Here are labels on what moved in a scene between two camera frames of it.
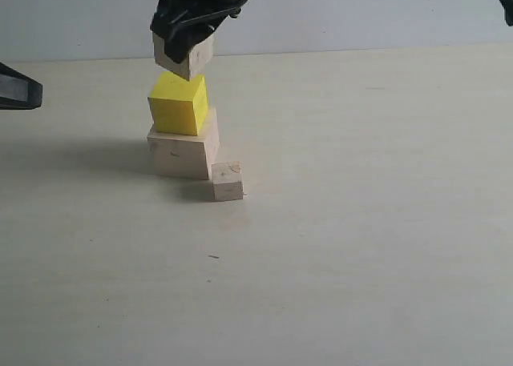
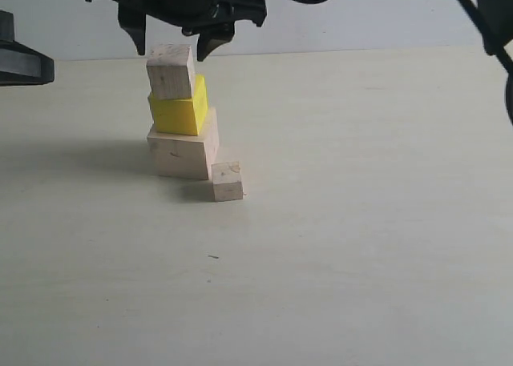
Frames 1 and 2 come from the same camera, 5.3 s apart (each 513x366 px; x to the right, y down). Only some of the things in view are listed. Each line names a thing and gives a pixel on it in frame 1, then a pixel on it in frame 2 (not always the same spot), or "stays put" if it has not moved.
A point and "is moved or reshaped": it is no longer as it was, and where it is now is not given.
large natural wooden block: [185, 155] stays put
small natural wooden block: [227, 181] stays put
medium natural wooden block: [197, 59] is moved or reshaped
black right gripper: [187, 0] to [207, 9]
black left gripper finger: [18, 91] to [20, 64]
